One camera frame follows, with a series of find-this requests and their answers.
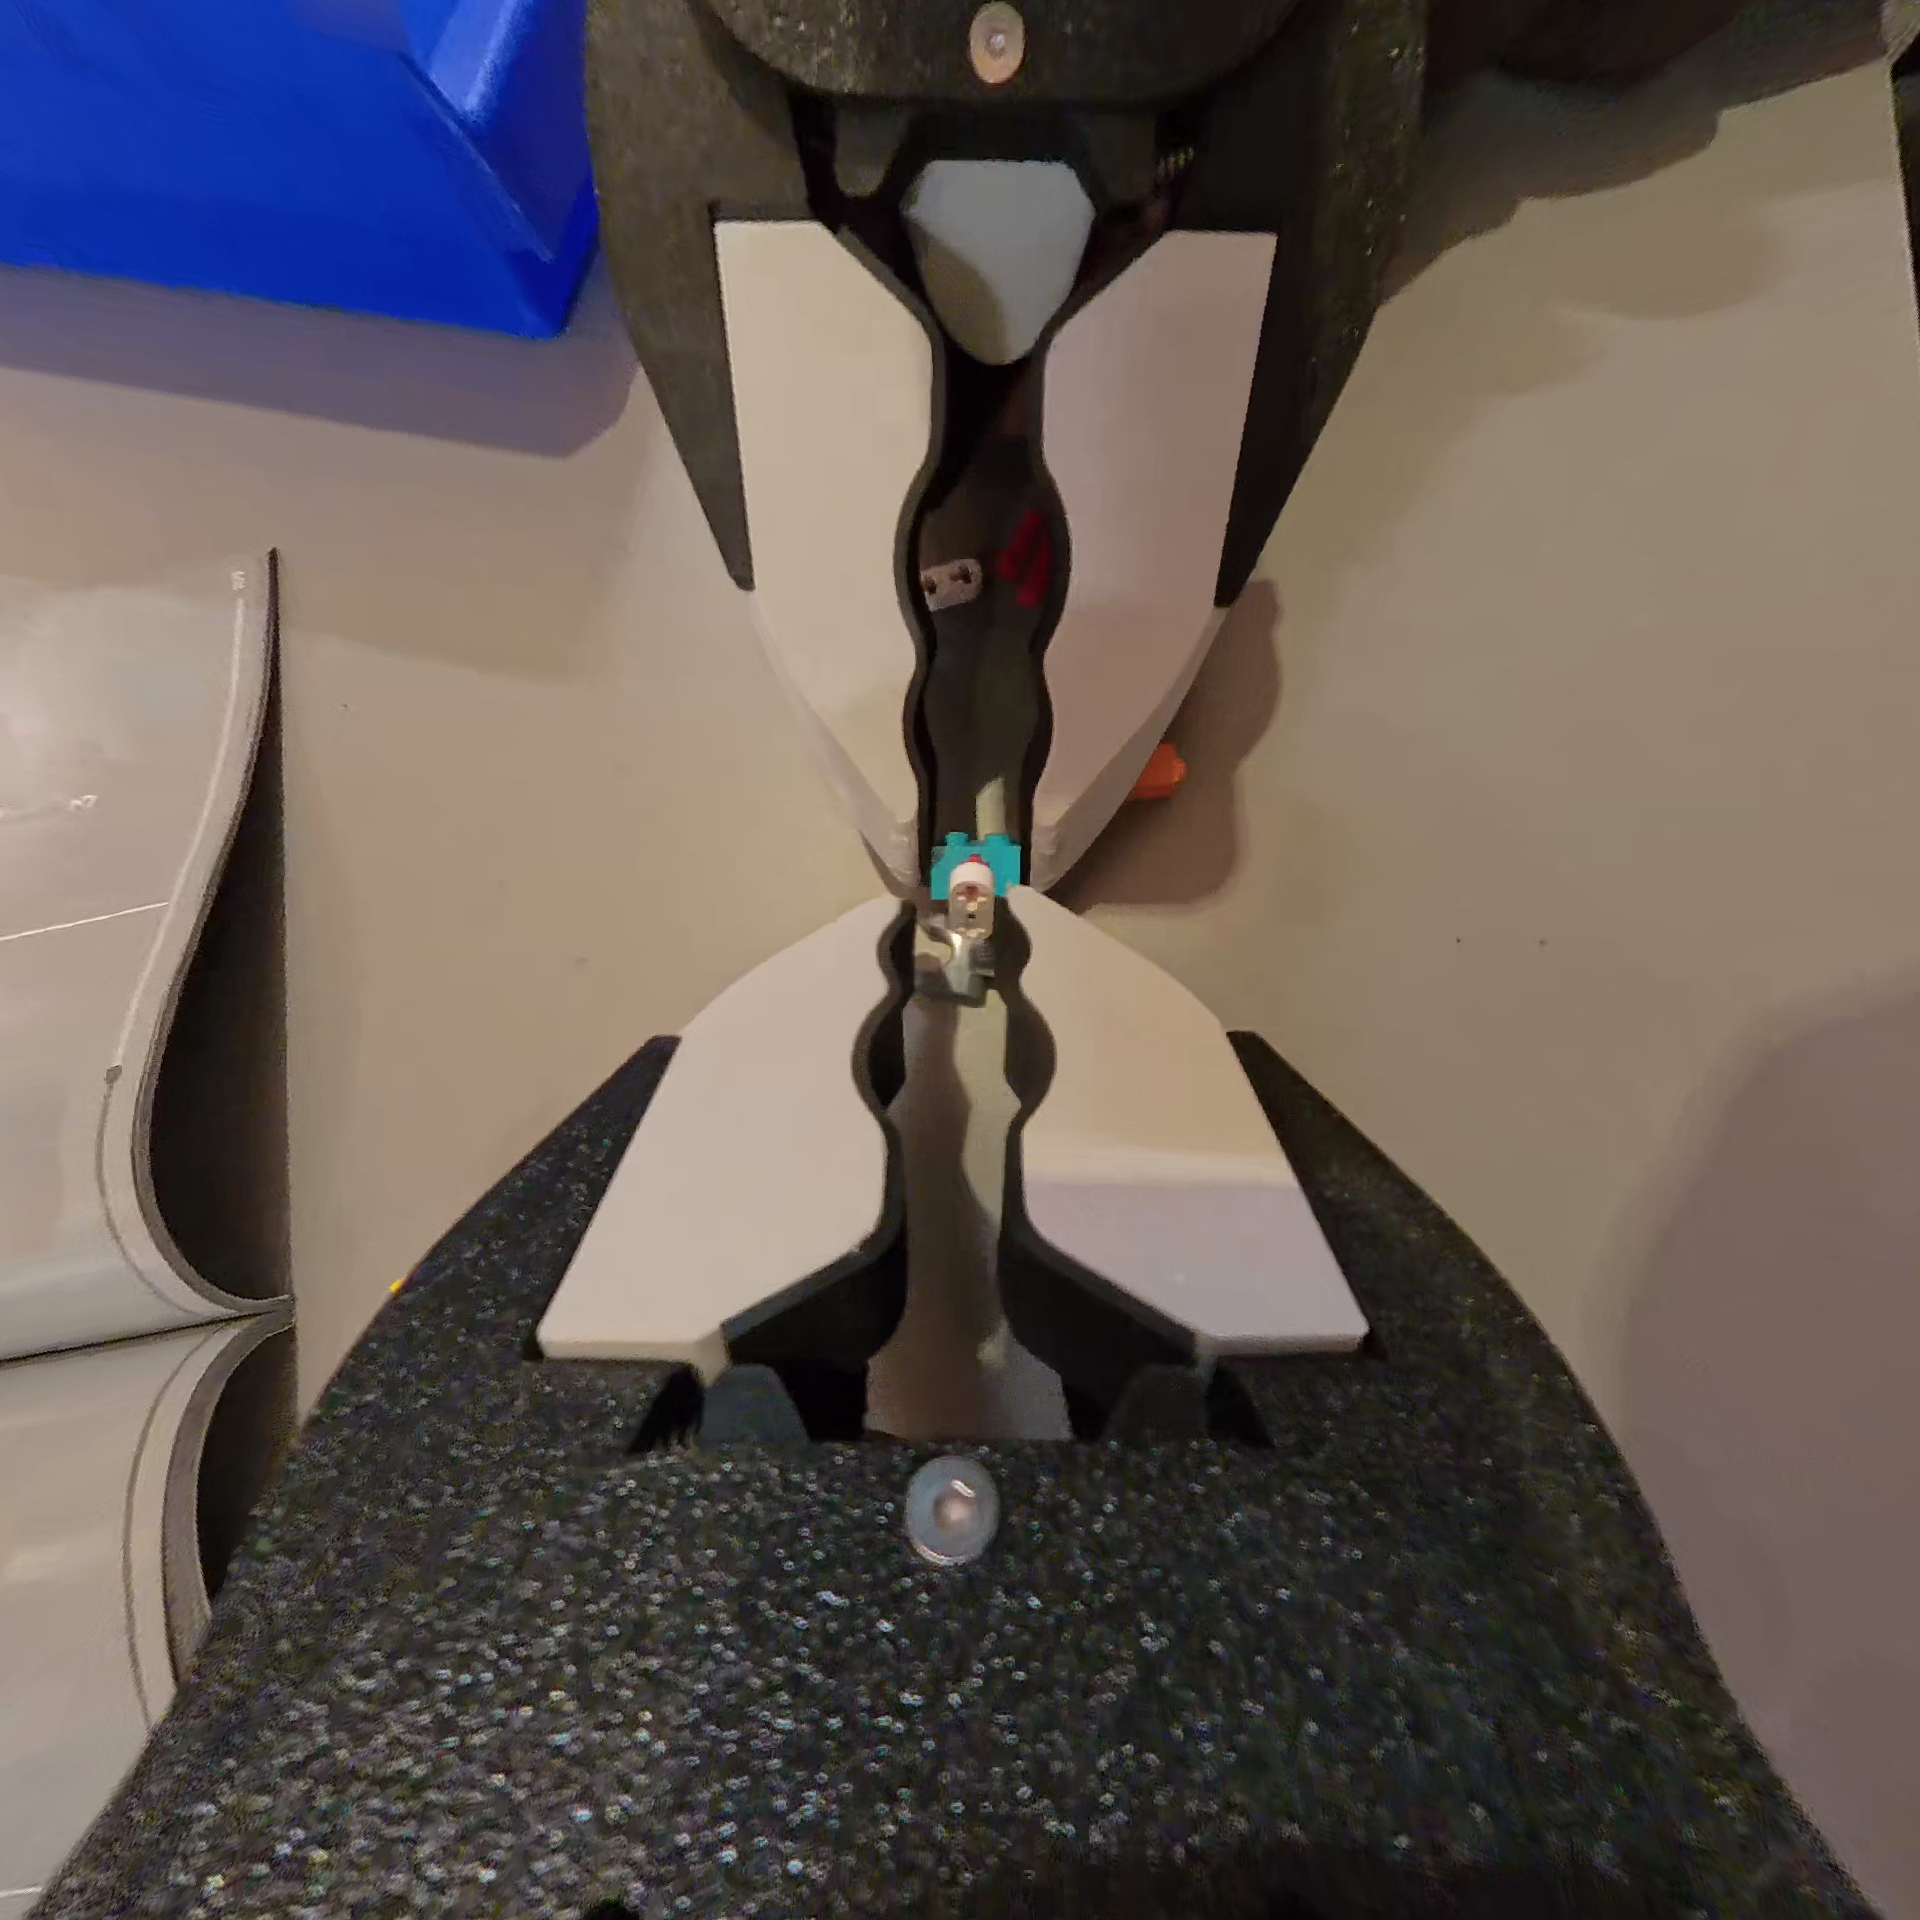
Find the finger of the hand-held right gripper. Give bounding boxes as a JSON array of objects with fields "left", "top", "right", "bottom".
[
  {"left": 1027, "top": 221, "right": 1281, "bottom": 899},
  {"left": 711, "top": 216, "right": 951, "bottom": 904}
]

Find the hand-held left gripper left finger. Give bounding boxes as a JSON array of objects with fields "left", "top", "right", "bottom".
[{"left": 534, "top": 895, "right": 912, "bottom": 1367}]

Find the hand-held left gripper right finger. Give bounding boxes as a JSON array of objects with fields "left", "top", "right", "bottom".
[{"left": 995, "top": 885, "right": 1373, "bottom": 1364}]

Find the person's right forearm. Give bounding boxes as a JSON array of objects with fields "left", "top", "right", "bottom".
[{"left": 1475, "top": 0, "right": 1894, "bottom": 88}]

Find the blue plastic bin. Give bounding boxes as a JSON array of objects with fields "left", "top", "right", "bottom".
[{"left": 0, "top": 0, "right": 606, "bottom": 341}]

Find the grey instruction booklet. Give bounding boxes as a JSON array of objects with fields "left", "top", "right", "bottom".
[{"left": 0, "top": 547, "right": 296, "bottom": 1742}]

